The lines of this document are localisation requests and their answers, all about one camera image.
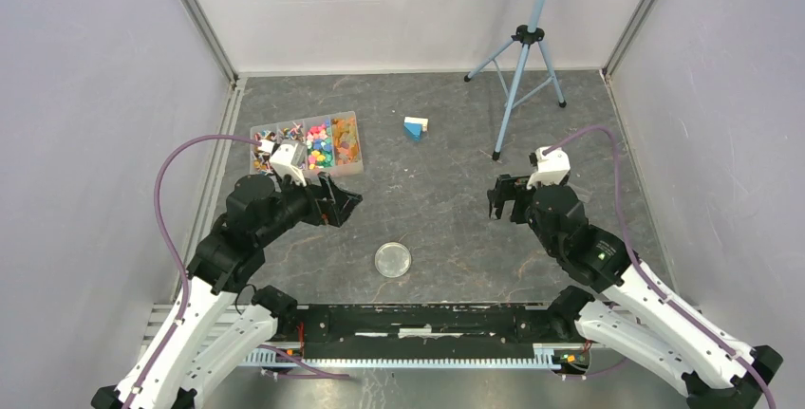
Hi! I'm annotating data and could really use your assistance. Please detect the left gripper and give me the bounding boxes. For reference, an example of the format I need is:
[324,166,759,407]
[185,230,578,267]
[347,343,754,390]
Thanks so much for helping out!
[257,168,363,245]

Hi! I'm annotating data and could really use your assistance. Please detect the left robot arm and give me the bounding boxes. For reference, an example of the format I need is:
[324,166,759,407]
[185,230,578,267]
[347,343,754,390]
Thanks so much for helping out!
[90,173,363,408]

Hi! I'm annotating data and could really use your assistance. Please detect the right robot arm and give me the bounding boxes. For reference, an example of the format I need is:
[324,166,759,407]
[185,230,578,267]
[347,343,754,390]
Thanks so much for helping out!
[487,175,783,408]

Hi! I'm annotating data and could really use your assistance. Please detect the clear compartment candy box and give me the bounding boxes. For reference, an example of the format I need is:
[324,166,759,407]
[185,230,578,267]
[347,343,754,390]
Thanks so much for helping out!
[250,111,364,177]

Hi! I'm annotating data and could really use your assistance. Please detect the round clear lid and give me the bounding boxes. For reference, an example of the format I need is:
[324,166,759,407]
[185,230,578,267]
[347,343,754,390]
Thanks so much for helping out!
[374,242,412,278]

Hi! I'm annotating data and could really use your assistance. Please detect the blue white block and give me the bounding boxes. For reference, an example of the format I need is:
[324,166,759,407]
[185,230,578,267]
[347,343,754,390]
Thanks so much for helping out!
[403,116,429,141]

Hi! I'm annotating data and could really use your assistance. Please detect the blue tripod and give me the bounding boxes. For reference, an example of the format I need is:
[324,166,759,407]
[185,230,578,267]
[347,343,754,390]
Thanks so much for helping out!
[463,0,567,161]

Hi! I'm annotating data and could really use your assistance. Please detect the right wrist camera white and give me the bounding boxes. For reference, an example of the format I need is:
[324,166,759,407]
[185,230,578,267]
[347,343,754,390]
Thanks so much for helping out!
[527,147,571,190]

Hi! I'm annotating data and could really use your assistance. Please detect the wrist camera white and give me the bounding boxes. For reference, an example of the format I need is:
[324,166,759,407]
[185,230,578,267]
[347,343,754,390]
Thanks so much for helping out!
[257,139,307,187]
[527,147,571,190]

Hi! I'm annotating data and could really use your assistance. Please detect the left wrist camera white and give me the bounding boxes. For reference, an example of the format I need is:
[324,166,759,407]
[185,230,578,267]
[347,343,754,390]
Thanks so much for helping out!
[257,139,307,187]

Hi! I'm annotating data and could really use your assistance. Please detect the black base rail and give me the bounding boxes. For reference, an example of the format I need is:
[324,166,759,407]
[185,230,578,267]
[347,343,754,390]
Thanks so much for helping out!
[244,303,585,371]

